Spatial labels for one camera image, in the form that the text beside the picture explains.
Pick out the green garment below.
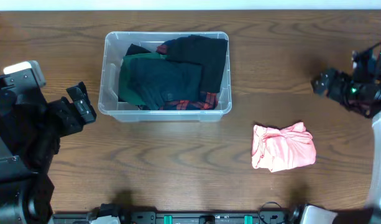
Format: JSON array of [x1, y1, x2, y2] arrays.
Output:
[[118, 52, 166, 106]]

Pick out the clear plastic storage bin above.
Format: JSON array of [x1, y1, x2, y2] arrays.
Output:
[[98, 31, 232, 123]]

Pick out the black cloth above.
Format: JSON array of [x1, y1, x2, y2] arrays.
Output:
[[126, 44, 150, 56]]

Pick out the dark navy garment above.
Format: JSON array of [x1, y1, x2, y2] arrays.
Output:
[[129, 58, 202, 110]]

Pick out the pink garment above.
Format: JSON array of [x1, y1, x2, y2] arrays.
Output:
[[251, 122, 316, 172]]

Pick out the red plaid flannel shirt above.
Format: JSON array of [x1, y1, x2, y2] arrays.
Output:
[[156, 44, 218, 110]]

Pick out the black garment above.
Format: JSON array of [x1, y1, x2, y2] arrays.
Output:
[[162, 35, 228, 93]]

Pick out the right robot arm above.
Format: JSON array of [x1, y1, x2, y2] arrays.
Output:
[[288, 68, 381, 224]]

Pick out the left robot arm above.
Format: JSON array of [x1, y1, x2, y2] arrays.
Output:
[[0, 68, 96, 223]]

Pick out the black cable right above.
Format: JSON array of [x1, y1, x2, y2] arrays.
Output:
[[258, 201, 290, 224]]

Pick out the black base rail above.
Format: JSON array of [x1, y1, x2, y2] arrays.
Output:
[[49, 204, 290, 224]]

